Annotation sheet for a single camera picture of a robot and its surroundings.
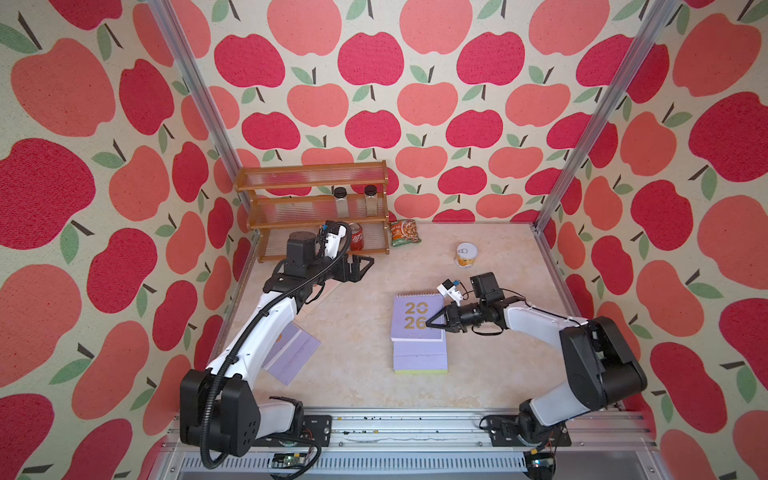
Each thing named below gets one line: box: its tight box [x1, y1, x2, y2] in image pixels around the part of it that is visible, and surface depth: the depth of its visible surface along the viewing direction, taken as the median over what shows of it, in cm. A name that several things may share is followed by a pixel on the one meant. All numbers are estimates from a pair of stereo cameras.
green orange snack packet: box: [390, 219, 421, 247], surface depth 117 cm
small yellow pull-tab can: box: [454, 242, 478, 268], surface depth 108 cm
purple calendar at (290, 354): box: [261, 322, 321, 386], surface depth 88 cm
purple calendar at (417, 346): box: [390, 293, 448, 371], surface depth 85 cm
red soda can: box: [349, 222, 364, 251], surface depth 107 cm
